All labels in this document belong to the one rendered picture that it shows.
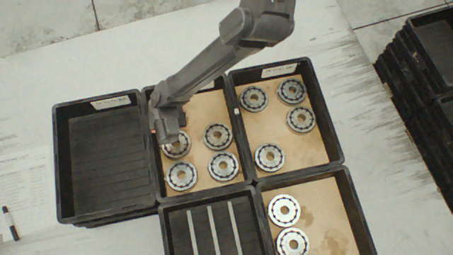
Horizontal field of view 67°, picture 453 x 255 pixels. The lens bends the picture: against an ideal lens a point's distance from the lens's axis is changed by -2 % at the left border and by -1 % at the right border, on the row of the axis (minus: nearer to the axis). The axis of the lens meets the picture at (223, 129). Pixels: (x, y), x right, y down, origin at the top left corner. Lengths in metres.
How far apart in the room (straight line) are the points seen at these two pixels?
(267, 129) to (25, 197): 0.93
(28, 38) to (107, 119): 1.54
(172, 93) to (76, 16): 1.97
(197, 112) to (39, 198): 0.67
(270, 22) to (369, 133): 0.98
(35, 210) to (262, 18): 1.14
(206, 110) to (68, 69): 0.66
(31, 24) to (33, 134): 1.39
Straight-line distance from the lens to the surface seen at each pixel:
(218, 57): 0.65
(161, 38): 1.58
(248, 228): 1.16
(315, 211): 1.20
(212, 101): 1.27
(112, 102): 1.26
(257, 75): 1.26
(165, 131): 0.89
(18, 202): 1.50
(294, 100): 1.26
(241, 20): 0.55
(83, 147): 1.30
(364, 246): 1.17
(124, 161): 1.24
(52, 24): 2.76
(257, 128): 1.23
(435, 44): 2.10
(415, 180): 1.49
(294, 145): 1.23
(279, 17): 0.58
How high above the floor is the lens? 1.98
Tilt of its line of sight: 70 degrees down
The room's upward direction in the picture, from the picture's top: straight up
